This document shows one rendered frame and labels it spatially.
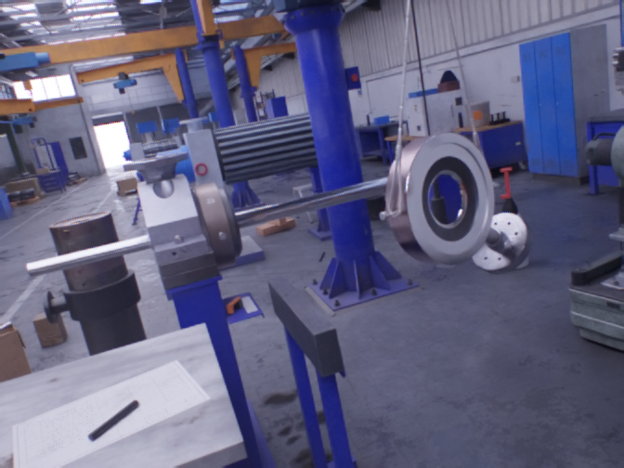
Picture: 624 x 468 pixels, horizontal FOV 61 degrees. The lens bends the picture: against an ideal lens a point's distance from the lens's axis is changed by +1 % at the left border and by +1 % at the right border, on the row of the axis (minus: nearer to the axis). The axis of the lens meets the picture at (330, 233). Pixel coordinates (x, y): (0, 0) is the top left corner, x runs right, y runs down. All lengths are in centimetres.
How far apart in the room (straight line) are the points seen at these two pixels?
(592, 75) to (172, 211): 584
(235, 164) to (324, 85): 210
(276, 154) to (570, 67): 353
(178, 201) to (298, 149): 391
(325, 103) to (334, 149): 34
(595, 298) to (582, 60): 439
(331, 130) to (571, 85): 372
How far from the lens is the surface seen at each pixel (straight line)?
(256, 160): 583
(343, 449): 186
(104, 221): 363
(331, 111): 396
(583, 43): 709
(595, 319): 314
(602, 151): 308
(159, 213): 211
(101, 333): 374
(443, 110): 908
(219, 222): 216
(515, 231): 174
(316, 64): 398
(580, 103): 706
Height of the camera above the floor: 151
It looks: 14 degrees down
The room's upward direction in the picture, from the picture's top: 11 degrees counter-clockwise
